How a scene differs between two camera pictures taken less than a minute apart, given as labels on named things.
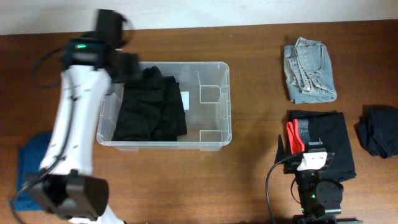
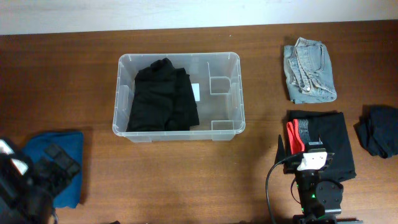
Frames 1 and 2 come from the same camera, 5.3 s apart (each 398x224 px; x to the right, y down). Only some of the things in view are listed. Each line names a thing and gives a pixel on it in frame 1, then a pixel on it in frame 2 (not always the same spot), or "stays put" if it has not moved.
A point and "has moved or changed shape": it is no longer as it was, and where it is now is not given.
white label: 185,98 to 196,89
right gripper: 280,154 stays put
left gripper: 125,69 to 50,165
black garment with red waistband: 328,127 stays put
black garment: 152,109 has moved or changed shape
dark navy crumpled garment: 377,129 stays put
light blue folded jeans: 309,72 stays put
